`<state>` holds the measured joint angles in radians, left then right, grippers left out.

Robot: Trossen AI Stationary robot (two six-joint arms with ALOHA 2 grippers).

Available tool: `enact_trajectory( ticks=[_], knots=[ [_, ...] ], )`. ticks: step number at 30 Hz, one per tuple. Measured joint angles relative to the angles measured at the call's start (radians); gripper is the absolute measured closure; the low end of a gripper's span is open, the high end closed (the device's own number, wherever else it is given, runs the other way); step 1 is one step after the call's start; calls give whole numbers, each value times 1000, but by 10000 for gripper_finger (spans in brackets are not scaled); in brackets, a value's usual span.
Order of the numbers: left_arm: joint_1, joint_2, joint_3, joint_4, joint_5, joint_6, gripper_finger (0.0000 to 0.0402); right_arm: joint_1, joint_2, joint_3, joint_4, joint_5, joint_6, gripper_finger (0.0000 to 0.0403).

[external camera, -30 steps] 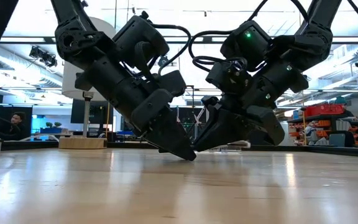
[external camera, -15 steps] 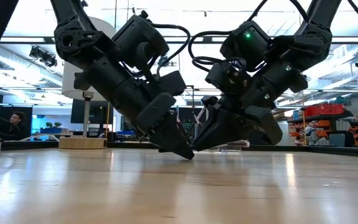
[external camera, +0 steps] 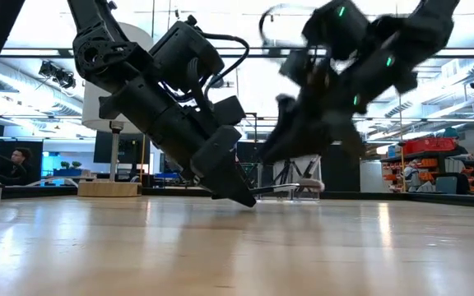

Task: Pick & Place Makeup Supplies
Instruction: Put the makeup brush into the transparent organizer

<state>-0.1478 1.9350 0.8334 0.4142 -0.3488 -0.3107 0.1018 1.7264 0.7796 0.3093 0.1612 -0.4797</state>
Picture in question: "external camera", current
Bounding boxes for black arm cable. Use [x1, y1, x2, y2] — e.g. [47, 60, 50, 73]
[187, 14, 250, 99]
[258, 2, 318, 53]

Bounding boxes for black monitor screen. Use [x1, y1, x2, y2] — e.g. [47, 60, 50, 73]
[92, 131, 151, 164]

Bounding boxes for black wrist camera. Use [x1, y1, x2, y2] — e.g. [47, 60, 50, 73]
[210, 95, 247, 128]
[280, 49, 328, 87]

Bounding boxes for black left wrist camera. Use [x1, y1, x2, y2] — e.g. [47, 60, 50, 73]
[210, 95, 247, 128]

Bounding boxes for blue planter with plants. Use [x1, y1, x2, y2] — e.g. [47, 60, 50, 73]
[53, 160, 84, 177]

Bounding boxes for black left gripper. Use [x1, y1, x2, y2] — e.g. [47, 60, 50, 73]
[99, 77, 258, 209]

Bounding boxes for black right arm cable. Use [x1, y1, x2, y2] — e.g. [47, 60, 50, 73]
[258, 2, 318, 53]

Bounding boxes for clear acrylic brush organizer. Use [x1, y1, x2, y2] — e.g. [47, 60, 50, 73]
[257, 157, 323, 201]

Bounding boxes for person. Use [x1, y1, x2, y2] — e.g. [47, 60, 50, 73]
[8, 146, 35, 186]
[442, 126, 471, 156]

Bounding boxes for black ceiling spotlight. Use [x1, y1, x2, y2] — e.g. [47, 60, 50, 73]
[38, 60, 77, 90]

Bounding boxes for white curtain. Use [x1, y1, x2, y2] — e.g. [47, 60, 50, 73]
[272, 155, 320, 192]

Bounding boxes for black silver-ferrule makeup brush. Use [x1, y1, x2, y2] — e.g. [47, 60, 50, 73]
[248, 178, 326, 195]

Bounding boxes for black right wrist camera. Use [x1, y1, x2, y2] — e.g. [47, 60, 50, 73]
[280, 49, 328, 87]

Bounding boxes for red storage bins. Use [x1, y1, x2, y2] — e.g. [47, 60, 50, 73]
[401, 136, 457, 155]

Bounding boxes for black overhead light bar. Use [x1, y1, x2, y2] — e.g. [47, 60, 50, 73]
[0, 47, 474, 58]

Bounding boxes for white cylinder lamp wooden base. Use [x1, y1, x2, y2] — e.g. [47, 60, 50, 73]
[77, 22, 155, 197]

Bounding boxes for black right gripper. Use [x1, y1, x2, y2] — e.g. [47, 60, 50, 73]
[259, 69, 386, 165]

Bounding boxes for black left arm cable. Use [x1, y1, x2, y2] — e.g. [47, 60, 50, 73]
[187, 14, 250, 99]

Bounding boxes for storage shelf rack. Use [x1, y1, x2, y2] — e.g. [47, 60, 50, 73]
[379, 150, 474, 195]

